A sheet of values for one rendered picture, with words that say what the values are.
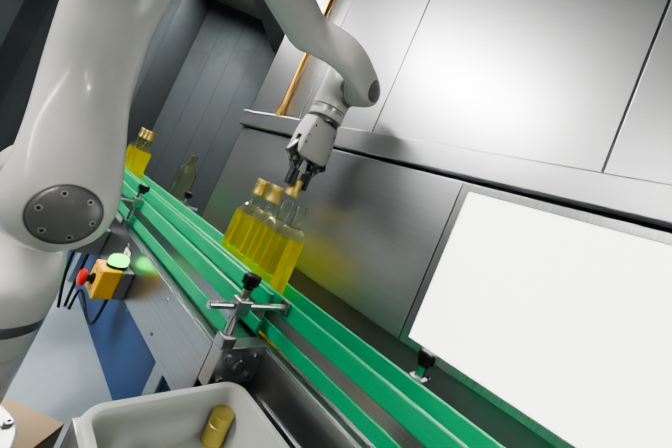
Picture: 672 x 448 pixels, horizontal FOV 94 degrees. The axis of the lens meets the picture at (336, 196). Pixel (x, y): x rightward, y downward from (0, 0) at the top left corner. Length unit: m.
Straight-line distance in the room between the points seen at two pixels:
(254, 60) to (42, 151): 3.17
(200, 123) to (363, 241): 2.91
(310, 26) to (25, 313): 0.63
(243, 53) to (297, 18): 2.94
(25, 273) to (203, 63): 3.25
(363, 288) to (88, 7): 0.65
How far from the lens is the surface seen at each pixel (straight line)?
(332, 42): 0.70
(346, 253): 0.76
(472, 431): 0.57
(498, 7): 0.95
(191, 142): 3.48
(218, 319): 0.64
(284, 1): 0.68
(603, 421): 0.64
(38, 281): 0.58
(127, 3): 0.53
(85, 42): 0.52
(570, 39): 0.84
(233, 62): 3.60
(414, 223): 0.69
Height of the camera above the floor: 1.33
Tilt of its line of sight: 3 degrees up
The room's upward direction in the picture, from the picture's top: 24 degrees clockwise
